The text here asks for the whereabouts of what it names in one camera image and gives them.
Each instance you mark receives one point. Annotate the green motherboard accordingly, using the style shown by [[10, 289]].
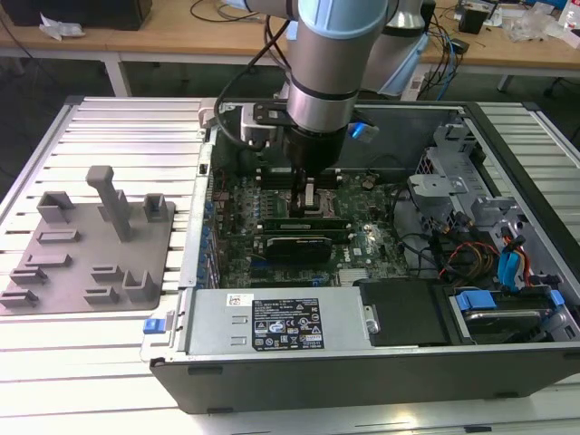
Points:
[[362, 254]]

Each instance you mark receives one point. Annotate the gray parts rack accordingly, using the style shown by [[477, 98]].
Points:
[[90, 254]]

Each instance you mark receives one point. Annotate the small black adapter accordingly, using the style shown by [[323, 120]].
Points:
[[458, 46]]

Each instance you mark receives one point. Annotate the hard disk blue carrier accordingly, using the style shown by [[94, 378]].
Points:
[[473, 301]]

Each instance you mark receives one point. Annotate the silver power supply black label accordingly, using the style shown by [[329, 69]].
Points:
[[217, 321]]

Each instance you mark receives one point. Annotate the tall black box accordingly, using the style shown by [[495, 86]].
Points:
[[429, 13]]

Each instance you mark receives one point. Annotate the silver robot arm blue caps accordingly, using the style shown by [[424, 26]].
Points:
[[321, 81]]

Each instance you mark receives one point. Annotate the small black box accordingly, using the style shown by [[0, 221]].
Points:
[[473, 22]]

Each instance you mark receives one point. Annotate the gray case corner latch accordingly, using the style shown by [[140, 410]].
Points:
[[206, 113]]

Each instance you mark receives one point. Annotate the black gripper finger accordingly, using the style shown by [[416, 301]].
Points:
[[299, 195], [310, 192]]

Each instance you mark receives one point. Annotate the black open PC case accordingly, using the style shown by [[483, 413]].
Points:
[[362, 385]]

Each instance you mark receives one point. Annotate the gray wrist camera blue plug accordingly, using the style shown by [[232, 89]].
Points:
[[367, 132]]

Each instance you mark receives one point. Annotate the crumpled clear plastic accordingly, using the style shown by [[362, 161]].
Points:
[[61, 29]]

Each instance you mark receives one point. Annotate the black graphics card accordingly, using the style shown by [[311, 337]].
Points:
[[299, 249]]

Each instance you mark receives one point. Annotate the round coin battery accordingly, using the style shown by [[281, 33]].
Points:
[[368, 183]]

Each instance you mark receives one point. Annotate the wooden desk white legs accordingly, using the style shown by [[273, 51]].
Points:
[[136, 43]]

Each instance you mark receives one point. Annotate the black plastic shroud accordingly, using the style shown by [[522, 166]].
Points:
[[399, 312]]

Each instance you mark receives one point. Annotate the black RAM slot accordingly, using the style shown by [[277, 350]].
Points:
[[308, 233], [272, 183]]

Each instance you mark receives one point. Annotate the large black box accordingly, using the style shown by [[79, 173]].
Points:
[[90, 13]]

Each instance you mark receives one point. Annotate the silver chipset heatsink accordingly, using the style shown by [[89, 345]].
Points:
[[353, 277]]

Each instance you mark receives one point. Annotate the gray metal drive cage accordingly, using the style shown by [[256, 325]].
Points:
[[435, 190]]

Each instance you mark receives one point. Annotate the blue case latch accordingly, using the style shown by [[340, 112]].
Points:
[[154, 326]]

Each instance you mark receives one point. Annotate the red white package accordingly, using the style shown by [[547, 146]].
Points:
[[572, 22]]

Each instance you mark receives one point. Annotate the clear plastic bags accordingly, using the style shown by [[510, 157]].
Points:
[[534, 25]]

